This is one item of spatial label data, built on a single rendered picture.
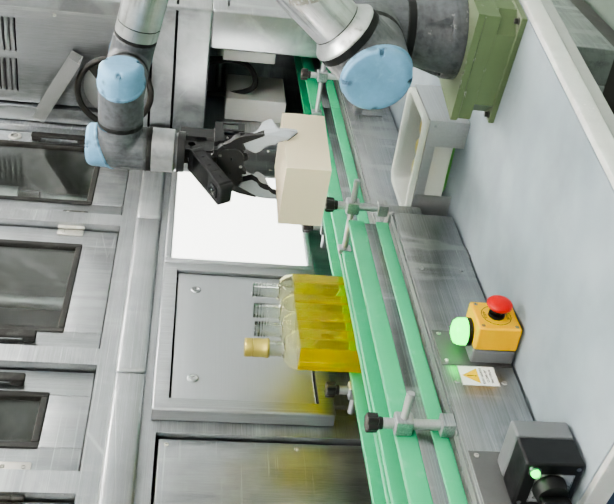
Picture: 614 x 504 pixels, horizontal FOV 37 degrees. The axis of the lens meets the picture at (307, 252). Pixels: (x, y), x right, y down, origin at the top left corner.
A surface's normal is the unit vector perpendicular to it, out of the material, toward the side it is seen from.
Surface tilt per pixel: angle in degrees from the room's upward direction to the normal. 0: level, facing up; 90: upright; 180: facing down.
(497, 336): 90
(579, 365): 0
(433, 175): 90
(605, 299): 0
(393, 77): 94
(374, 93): 94
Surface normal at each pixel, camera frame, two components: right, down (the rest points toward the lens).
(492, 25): 0.06, 0.67
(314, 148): 0.14, -0.73
